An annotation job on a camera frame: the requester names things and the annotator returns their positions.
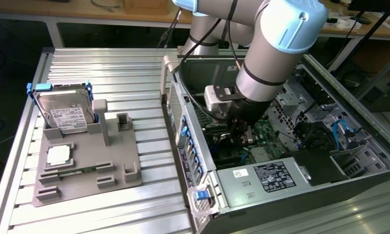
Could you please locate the wooden workbench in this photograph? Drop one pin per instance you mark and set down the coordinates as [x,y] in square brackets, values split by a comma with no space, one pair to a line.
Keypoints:
[52,12]

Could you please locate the wooden desk with clutter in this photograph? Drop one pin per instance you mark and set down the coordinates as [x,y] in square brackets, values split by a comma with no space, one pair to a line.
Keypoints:
[377,29]

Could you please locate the green motherboard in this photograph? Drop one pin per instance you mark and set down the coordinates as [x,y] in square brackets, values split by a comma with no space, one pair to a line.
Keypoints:
[267,136]

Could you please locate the grey plastic parts rack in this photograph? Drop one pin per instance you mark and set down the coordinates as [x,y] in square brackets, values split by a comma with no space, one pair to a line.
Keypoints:
[93,156]

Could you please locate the grey power supply unit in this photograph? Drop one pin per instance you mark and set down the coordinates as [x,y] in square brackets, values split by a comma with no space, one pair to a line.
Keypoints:
[240,185]

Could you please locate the blue case latch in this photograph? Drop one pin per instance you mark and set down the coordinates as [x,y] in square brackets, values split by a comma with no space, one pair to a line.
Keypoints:
[201,195]

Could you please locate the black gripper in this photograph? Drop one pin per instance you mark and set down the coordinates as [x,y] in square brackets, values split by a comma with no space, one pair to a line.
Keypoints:
[247,112]

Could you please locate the grey open PC case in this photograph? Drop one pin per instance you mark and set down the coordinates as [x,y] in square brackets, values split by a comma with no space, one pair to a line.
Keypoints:
[312,202]

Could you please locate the hard disk in blue caddy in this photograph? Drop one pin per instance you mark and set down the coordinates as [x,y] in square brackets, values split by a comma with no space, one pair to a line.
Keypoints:
[63,109]

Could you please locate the silver CPU chip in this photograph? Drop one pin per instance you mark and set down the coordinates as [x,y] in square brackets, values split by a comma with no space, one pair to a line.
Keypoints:
[60,156]

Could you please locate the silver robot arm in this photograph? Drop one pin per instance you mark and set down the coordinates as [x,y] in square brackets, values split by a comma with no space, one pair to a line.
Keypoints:
[273,61]

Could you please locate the black plastic air shroud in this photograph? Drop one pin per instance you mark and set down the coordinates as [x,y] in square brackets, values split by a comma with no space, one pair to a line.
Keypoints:
[321,168]

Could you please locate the green RAM stick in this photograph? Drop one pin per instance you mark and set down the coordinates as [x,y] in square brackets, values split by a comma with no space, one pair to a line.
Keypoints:
[78,170]

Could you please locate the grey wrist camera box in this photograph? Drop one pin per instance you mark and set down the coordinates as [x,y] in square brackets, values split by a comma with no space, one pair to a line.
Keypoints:
[216,100]

